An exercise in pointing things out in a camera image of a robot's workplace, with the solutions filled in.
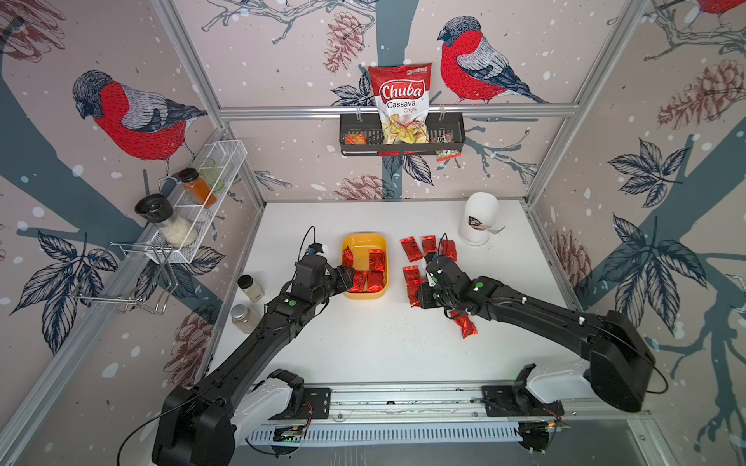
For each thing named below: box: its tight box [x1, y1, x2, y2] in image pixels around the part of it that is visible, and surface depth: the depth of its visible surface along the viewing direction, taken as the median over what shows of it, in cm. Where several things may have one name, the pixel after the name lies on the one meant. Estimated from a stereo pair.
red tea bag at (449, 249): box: [440, 238, 458, 263], surface depth 105 cm
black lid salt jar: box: [134, 193, 199, 249], surface depth 64 cm
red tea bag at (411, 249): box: [400, 235, 424, 263], surface depth 108 cm
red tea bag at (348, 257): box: [342, 245, 355, 267], surface depth 101 cm
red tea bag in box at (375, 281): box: [367, 269, 386, 293], surface depth 97 cm
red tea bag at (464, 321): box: [448, 308, 479, 339], surface depth 86 cm
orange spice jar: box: [178, 166, 218, 209], surface depth 74 cm
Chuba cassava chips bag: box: [368, 62, 433, 145], surface depth 84 cm
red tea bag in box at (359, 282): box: [349, 269, 369, 294], surface depth 97 cm
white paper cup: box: [460, 191, 500, 246], surface depth 104 cm
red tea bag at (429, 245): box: [421, 234, 439, 256], surface depth 106 cm
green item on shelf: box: [198, 157, 225, 193], surface depth 78 cm
